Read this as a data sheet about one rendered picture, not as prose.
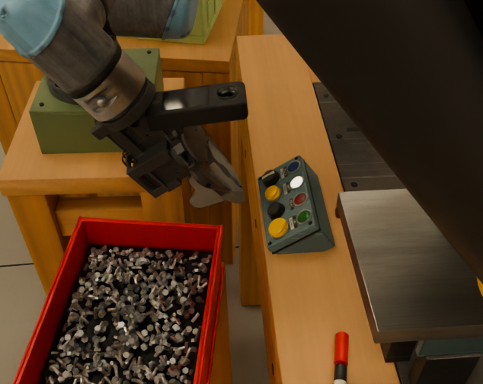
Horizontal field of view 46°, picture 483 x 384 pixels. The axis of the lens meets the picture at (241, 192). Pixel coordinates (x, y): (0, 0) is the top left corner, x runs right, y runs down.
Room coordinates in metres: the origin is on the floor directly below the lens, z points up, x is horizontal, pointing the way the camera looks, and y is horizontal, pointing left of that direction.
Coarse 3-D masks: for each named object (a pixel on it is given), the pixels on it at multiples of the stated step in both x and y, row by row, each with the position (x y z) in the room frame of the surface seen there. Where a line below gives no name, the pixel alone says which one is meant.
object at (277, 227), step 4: (276, 220) 0.55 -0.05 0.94; (280, 220) 0.54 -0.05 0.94; (284, 220) 0.54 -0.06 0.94; (272, 224) 0.54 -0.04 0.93; (276, 224) 0.54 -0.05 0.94; (280, 224) 0.54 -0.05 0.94; (284, 224) 0.54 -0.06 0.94; (268, 228) 0.54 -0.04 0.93; (272, 228) 0.54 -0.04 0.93; (276, 228) 0.53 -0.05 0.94; (280, 228) 0.53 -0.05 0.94; (284, 228) 0.53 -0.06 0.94; (272, 232) 0.53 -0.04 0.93; (276, 232) 0.53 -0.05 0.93; (280, 232) 0.53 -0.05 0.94; (284, 232) 0.53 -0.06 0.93; (276, 236) 0.53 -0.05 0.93
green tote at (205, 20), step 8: (200, 0) 1.30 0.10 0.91; (208, 0) 1.35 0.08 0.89; (216, 0) 1.46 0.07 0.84; (224, 0) 1.55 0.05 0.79; (200, 8) 1.30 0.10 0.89; (208, 8) 1.34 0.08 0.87; (216, 8) 1.45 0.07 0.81; (200, 16) 1.30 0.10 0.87; (208, 16) 1.34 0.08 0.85; (216, 16) 1.45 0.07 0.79; (200, 24) 1.30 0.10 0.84; (208, 24) 1.34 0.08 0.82; (192, 32) 1.31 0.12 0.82; (200, 32) 1.30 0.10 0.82; (208, 32) 1.33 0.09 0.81; (168, 40) 1.32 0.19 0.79; (176, 40) 1.32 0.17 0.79; (184, 40) 1.31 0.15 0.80; (192, 40) 1.31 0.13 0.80; (200, 40) 1.30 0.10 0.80
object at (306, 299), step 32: (256, 64) 1.03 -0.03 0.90; (288, 64) 1.03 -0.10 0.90; (256, 96) 0.91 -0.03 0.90; (288, 96) 0.91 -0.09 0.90; (256, 128) 0.81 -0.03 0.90; (288, 128) 0.81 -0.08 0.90; (320, 128) 0.81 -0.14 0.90; (256, 160) 0.72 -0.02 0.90; (288, 160) 0.72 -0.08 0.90; (320, 160) 0.72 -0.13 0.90; (256, 192) 0.65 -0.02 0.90; (256, 224) 0.63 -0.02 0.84; (256, 256) 0.62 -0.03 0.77; (288, 256) 0.51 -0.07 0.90; (320, 256) 0.51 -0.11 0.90; (288, 288) 0.46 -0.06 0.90; (320, 288) 0.46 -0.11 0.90; (352, 288) 0.46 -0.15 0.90; (288, 320) 0.41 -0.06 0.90; (320, 320) 0.41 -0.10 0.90; (352, 320) 0.41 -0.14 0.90; (288, 352) 0.36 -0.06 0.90; (320, 352) 0.36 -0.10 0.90; (352, 352) 0.36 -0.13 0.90
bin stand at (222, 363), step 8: (224, 264) 0.58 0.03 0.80; (224, 272) 0.56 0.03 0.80; (224, 280) 0.55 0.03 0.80; (224, 288) 0.53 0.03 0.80; (224, 296) 0.52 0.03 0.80; (224, 304) 0.50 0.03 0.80; (224, 312) 0.49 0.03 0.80; (224, 320) 0.47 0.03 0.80; (224, 328) 0.46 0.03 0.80; (216, 336) 0.45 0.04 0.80; (224, 336) 0.45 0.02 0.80; (216, 344) 0.43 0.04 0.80; (224, 344) 0.43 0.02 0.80; (216, 352) 0.42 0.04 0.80; (224, 352) 0.42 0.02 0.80; (216, 360) 0.41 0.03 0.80; (224, 360) 0.41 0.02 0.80; (216, 368) 0.40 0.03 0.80; (224, 368) 0.40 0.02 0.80; (216, 376) 0.38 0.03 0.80; (224, 376) 0.38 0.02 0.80
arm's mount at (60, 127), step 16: (144, 48) 1.01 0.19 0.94; (144, 64) 0.95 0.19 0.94; (160, 64) 1.00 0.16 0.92; (160, 80) 0.97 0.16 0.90; (48, 96) 0.84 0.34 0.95; (32, 112) 0.80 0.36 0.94; (48, 112) 0.80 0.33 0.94; (64, 112) 0.80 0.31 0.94; (80, 112) 0.80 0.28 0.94; (48, 128) 0.80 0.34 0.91; (64, 128) 0.80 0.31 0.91; (80, 128) 0.80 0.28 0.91; (48, 144) 0.80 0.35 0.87; (64, 144) 0.80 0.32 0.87; (80, 144) 0.80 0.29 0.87; (96, 144) 0.80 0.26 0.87; (112, 144) 0.80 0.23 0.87
